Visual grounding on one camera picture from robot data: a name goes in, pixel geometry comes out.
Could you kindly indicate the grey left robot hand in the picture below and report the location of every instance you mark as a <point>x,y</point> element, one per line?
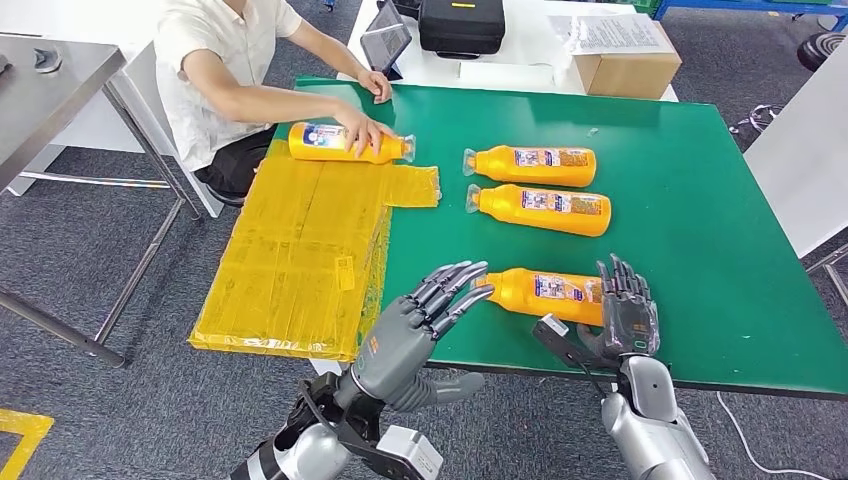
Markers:
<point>397,344</point>

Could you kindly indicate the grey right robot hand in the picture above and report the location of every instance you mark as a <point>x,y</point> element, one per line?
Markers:
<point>629,324</point>

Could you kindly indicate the orange detergent bottle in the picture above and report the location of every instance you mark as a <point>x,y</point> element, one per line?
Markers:
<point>503,171</point>
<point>517,295</point>
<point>305,151</point>
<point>510,210</point>

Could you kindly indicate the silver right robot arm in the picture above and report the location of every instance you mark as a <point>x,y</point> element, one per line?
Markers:
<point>649,437</point>

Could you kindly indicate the yellow taped cardboard sheet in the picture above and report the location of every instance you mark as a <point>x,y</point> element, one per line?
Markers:
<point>285,252</point>

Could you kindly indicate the brown cardboard box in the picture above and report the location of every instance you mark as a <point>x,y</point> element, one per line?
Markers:
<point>623,77</point>

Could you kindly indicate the white board panel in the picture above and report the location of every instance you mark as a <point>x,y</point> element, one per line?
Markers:
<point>808,152</point>

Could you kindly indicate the printed paper in sleeve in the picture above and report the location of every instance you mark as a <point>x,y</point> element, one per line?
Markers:
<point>616,33</point>

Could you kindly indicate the grey tablet on stand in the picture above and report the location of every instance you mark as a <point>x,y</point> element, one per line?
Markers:
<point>385,36</point>

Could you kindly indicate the white table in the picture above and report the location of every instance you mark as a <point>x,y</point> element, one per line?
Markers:
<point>526,33</point>

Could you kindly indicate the green plastic crate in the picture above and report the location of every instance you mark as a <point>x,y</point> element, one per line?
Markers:
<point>646,4</point>

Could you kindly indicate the black carrying case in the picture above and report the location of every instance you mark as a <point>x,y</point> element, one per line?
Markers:
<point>462,26</point>

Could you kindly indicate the blue metal rack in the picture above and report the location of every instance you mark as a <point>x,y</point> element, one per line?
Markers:
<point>729,5</point>

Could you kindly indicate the black round stool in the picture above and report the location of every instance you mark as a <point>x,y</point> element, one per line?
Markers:
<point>825,52</point>

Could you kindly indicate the person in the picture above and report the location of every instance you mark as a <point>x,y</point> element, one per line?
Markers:
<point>212,60</point>

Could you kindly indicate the yellow floor tape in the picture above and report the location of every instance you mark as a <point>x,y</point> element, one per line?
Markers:
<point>26,427</point>

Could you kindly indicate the steel table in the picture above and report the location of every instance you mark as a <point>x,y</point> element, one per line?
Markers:
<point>40,99</point>

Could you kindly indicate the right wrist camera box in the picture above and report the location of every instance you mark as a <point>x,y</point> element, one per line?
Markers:
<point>563,344</point>

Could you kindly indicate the metal frame leg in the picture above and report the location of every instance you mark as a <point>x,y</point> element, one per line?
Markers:
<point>828,258</point>

